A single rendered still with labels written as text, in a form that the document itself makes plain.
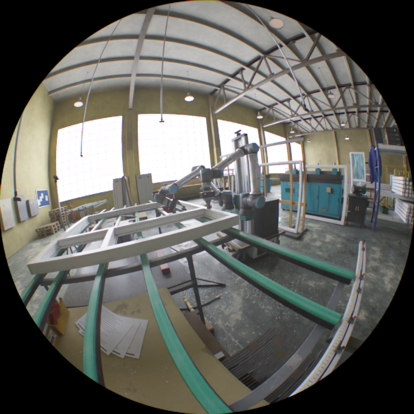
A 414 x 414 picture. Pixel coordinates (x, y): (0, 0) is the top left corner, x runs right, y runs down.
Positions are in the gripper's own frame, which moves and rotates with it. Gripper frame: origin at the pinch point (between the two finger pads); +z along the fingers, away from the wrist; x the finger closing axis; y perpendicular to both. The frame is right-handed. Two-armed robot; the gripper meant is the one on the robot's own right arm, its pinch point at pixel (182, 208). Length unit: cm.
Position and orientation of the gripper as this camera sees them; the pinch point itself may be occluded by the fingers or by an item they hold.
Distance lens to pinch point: 143.9
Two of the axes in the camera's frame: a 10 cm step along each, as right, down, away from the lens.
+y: -0.6, -1.2, -9.9
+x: 3.7, -9.3, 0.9
